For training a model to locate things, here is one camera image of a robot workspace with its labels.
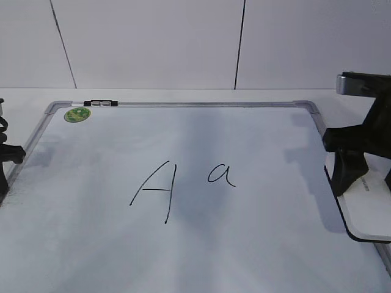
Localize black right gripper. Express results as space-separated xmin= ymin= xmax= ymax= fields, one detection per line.
xmin=323 ymin=91 xmax=390 ymax=197

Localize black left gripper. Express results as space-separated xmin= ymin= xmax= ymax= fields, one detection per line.
xmin=0 ymin=143 xmax=26 ymax=195

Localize white board eraser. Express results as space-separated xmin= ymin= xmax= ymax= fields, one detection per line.
xmin=332 ymin=168 xmax=390 ymax=244

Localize white board with grey frame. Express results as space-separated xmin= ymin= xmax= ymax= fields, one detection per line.
xmin=1 ymin=101 xmax=390 ymax=292

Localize round green sticker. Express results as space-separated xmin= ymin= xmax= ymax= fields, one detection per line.
xmin=64 ymin=107 xmax=91 ymax=123

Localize black coiled cable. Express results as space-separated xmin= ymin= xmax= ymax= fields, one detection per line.
xmin=0 ymin=98 xmax=9 ymax=144

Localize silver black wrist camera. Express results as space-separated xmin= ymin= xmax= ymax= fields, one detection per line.
xmin=336 ymin=71 xmax=390 ymax=98

